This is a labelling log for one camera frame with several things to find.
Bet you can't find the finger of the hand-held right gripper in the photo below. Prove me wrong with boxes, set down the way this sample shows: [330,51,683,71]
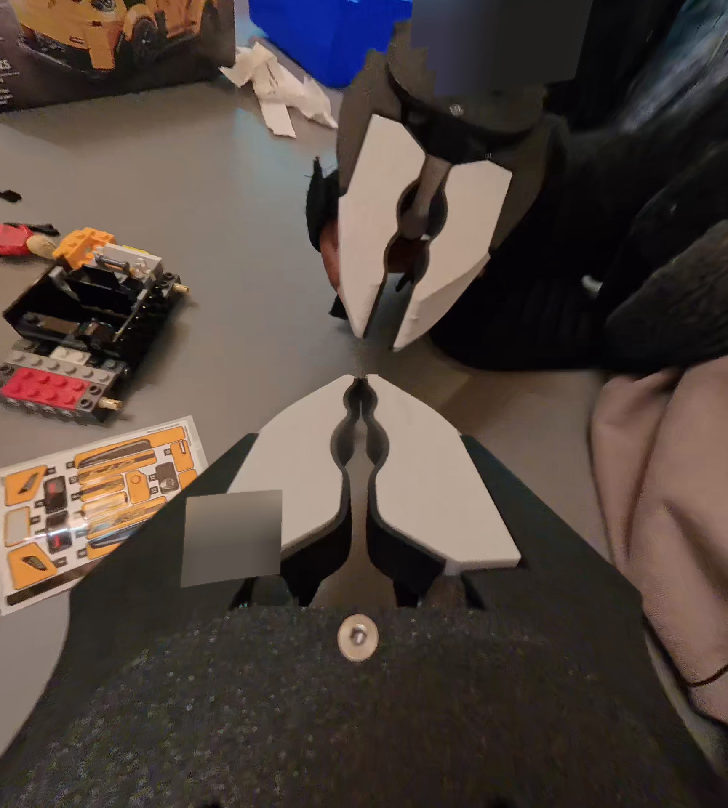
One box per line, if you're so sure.
[337,112,429,340]
[392,165,514,352]

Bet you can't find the black quilted cloth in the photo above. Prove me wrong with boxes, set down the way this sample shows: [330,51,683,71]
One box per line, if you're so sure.
[430,95,655,371]

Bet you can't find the orange sticker sheet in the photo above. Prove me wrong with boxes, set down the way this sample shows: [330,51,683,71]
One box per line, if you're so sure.
[0,415,208,616]

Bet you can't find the black cord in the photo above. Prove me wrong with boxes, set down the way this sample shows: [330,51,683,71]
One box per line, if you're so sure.
[643,619,728,690]

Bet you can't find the blue plaid cloth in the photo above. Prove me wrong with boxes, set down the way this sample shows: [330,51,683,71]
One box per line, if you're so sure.
[616,0,728,127]

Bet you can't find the torn white paper scraps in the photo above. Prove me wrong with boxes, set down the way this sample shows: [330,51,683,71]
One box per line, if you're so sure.
[220,41,339,138]

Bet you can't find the black toy car chassis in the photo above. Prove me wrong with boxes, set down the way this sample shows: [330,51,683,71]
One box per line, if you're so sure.
[0,243,189,425]

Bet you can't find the black toy car box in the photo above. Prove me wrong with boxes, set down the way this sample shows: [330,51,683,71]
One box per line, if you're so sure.
[0,0,238,117]

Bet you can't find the person's right hand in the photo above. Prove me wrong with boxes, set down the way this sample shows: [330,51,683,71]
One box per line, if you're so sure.
[316,221,347,304]

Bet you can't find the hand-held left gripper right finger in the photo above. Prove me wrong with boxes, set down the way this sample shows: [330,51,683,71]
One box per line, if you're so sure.
[367,374,523,577]

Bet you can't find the blue plastic bin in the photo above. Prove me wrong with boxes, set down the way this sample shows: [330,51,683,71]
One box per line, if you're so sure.
[249,0,415,89]

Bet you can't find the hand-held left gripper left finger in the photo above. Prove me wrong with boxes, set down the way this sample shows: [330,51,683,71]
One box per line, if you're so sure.
[227,374,358,561]

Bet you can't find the grey desk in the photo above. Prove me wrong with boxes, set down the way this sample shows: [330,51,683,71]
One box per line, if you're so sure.
[0,38,617,784]

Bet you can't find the orange toy brick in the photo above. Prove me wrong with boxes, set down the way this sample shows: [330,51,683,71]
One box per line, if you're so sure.
[53,227,116,269]

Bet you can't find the black fleece jacket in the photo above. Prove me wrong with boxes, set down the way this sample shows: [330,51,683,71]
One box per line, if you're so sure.
[604,114,728,373]

